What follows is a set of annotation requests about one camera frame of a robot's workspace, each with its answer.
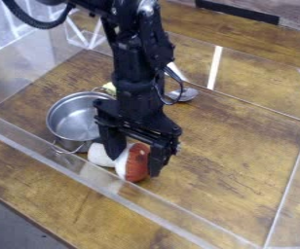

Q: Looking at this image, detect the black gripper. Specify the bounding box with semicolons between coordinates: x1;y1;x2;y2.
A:
94;81;182;177

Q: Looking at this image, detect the red and white plush mushroom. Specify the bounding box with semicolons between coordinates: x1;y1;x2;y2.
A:
87;142;150;183

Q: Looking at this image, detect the silver metal pot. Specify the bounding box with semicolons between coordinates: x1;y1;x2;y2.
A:
45;89;114;154

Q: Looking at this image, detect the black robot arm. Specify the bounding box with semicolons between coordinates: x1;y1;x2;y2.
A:
36;0;182;177

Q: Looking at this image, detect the black bar in background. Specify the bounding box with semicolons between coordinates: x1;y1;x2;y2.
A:
194;0;279;25

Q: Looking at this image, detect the spoon with green handle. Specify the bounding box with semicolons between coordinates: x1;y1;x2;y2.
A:
102;82;198;102

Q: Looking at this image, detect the clear acrylic enclosure wall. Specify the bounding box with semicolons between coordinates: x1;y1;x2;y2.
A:
0;2;300;249

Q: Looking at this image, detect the black cable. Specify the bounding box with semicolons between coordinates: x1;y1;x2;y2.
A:
0;0;186;106

